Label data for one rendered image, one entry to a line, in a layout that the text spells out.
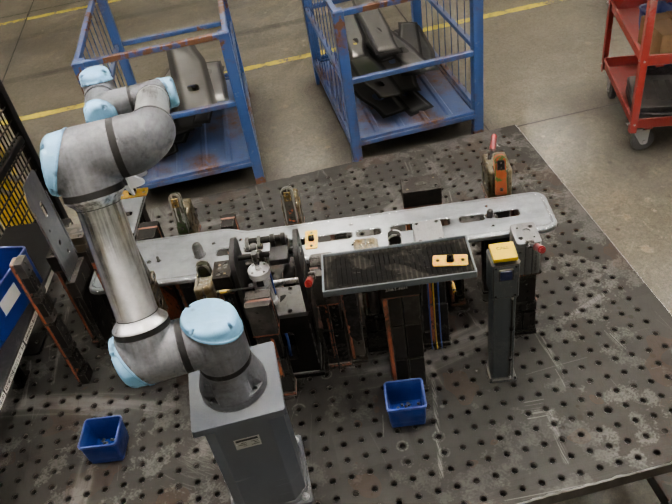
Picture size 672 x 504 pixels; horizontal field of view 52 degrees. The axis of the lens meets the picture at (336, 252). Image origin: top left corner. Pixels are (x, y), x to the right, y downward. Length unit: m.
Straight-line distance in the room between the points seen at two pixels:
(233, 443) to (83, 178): 0.67
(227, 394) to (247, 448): 0.17
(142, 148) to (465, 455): 1.12
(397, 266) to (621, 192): 2.35
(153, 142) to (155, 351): 0.41
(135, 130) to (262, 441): 0.74
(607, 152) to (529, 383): 2.36
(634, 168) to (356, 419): 2.55
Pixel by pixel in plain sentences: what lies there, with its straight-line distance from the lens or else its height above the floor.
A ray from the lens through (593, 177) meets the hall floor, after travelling 4.00.
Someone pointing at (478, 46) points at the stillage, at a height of 0.59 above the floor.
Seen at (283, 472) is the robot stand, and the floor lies 0.85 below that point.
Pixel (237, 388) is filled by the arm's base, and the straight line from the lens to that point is 1.52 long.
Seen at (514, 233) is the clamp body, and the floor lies 1.06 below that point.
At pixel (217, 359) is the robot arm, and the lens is 1.46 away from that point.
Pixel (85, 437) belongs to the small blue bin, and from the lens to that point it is 2.11.
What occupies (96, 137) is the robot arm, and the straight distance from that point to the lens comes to 1.35.
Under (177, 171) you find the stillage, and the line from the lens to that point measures 4.16.
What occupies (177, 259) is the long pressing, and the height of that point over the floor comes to 1.00.
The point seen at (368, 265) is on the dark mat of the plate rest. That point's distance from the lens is 1.71.
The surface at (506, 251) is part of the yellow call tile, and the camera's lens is 1.73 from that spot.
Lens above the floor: 2.30
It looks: 40 degrees down
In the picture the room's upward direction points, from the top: 10 degrees counter-clockwise
